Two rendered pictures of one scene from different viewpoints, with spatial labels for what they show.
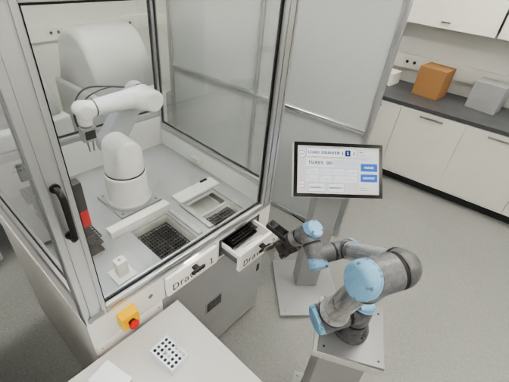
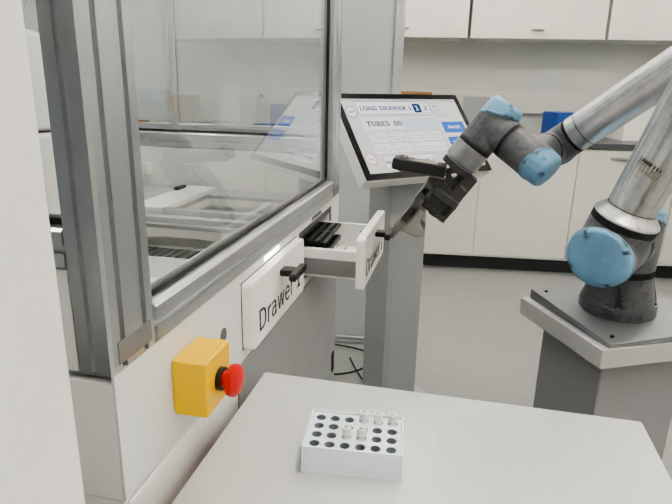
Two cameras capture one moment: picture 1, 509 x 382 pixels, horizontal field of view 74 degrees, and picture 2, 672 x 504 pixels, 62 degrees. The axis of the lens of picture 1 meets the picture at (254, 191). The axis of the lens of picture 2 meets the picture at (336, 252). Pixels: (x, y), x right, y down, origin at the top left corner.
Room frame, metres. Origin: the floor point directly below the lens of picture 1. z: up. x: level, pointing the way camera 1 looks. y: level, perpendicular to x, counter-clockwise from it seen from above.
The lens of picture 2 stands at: (0.11, 0.56, 1.22)
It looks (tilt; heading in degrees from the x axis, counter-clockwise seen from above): 16 degrees down; 334
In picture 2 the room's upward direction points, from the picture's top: 1 degrees clockwise
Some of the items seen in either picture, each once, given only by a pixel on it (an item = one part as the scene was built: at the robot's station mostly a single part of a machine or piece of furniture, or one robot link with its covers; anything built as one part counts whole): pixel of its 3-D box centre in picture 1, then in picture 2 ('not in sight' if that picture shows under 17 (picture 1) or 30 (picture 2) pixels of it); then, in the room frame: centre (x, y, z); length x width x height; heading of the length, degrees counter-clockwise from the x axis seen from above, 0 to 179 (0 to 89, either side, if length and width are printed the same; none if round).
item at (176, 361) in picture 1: (169, 355); (354, 443); (0.66, 0.26, 0.78); 0.12 x 0.08 x 0.04; 57
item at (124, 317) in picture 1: (129, 317); (204, 376); (0.74, 0.43, 0.88); 0.07 x 0.05 x 0.07; 142
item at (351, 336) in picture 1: (352, 321); (620, 285); (0.86, -0.47, 0.83); 0.15 x 0.15 x 0.10
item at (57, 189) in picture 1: (66, 217); not in sight; (0.66, 0.49, 1.45); 0.05 x 0.03 x 0.19; 52
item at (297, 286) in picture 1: (317, 239); (402, 298); (1.67, -0.46, 0.51); 0.50 x 0.45 x 1.02; 8
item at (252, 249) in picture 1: (258, 248); (371, 246); (1.18, -0.05, 0.87); 0.29 x 0.02 x 0.11; 142
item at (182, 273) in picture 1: (192, 269); (277, 287); (1.01, 0.24, 0.87); 0.29 x 0.02 x 0.11; 142
